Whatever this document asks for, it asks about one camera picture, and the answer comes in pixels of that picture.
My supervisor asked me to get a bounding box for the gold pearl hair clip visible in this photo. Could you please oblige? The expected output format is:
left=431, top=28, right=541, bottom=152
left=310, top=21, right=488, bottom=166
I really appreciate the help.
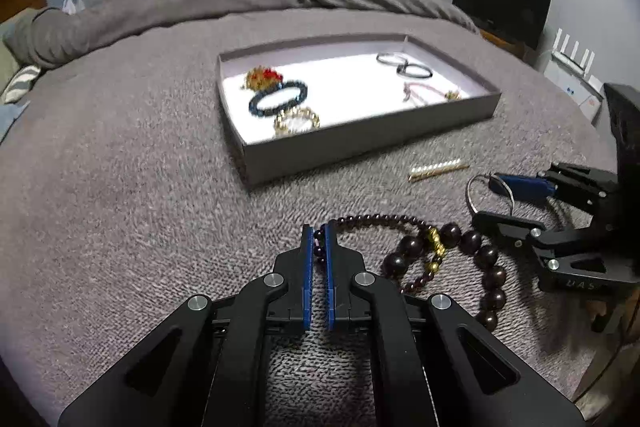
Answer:
left=408, top=161, right=470, bottom=182

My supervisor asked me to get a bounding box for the large dark wooden bead bracelet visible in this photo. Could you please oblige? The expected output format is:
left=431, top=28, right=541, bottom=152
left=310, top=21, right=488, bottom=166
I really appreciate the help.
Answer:
left=382, top=223, right=508, bottom=333

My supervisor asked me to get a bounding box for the black television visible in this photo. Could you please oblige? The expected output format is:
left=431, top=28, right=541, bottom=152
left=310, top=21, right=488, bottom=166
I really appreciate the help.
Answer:
left=452, top=0, right=555, bottom=50

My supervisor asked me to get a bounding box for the gold and red ornament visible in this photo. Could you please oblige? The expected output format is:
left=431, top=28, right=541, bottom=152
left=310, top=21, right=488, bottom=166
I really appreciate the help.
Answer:
left=243, top=67, right=284, bottom=92

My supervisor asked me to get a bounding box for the silver bangle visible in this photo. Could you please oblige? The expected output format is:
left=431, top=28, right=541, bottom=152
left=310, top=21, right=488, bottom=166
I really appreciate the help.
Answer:
left=466, top=174, right=516, bottom=218
left=376, top=52, right=412, bottom=68

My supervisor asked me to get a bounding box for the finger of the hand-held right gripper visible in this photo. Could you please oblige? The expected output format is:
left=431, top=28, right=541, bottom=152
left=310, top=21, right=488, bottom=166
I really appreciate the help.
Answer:
left=489, top=162, right=621, bottom=214
left=472, top=211, right=556, bottom=258

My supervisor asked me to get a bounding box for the blue bead bracelet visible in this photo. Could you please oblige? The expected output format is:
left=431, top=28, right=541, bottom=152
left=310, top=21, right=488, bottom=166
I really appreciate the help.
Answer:
left=248, top=81, right=308, bottom=118

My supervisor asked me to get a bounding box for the grey shallow cardboard box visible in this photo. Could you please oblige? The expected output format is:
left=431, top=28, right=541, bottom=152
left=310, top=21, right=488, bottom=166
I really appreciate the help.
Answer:
left=216, top=33, right=502, bottom=186

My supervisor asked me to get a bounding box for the pink cord bracelet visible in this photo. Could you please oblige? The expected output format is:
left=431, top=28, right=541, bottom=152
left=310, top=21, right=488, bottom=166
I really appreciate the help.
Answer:
left=402, top=81, right=463, bottom=104

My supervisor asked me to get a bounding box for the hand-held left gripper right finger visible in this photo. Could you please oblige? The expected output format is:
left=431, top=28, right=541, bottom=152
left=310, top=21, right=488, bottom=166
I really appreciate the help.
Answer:
left=324, top=221, right=586, bottom=427

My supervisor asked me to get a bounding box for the white router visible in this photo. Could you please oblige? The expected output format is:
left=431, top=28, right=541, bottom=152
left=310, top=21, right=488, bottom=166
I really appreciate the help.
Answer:
left=550, top=28, right=603, bottom=82

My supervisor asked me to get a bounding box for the small dark bead bracelet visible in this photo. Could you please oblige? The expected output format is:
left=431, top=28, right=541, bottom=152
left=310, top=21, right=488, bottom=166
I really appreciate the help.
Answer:
left=312, top=214, right=443, bottom=295

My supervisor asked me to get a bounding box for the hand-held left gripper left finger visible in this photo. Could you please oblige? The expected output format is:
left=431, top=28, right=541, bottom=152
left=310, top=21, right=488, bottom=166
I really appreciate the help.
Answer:
left=57, top=223, right=316, bottom=427

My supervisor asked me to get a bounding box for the wooden headboard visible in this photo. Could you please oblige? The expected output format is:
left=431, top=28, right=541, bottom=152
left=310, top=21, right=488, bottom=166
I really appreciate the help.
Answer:
left=0, top=0, right=46, bottom=25

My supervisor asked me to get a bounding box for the black hair tie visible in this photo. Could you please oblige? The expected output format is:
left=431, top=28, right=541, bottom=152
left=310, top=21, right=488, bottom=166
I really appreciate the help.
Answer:
left=396, top=63, right=433, bottom=79

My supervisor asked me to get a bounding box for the blue sheet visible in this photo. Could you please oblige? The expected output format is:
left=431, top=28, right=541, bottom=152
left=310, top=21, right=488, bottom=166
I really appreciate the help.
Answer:
left=0, top=101, right=31, bottom=142

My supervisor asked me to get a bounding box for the wooden television stand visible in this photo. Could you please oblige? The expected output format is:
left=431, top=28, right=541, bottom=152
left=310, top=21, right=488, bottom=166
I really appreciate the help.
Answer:
left=480, top=29, right=536, bottom=62

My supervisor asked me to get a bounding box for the olive pillow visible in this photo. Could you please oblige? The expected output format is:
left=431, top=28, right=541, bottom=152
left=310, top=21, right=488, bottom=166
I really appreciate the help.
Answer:
left=0, top=9, right=38, bottom=92

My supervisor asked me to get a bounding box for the striped pillow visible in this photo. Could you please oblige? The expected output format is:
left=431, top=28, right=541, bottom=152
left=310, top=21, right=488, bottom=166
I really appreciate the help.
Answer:
left=0, top=65, right=41, bottom=104

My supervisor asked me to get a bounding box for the gold bead bracelet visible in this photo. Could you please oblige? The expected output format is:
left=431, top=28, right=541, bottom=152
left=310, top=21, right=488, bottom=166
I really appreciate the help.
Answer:
left=273, top=106, right=321, bottom=136

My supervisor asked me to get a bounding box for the rolled grey duvet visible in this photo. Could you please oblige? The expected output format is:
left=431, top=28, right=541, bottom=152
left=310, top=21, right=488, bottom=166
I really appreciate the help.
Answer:
left=5, top=0, right=481, bottom=70

